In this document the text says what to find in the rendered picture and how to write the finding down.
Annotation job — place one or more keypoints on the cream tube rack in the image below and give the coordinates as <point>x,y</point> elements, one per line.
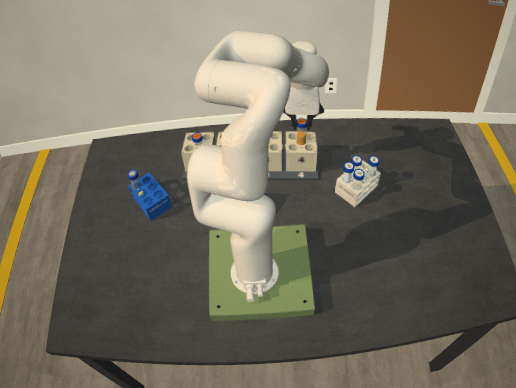
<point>346,191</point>

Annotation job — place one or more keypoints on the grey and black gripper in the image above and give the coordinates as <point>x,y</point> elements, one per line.
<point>303,102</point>

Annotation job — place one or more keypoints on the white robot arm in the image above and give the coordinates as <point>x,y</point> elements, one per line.
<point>241,172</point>

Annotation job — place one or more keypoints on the blue tube rack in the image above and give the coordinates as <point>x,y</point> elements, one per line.
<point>158,205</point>

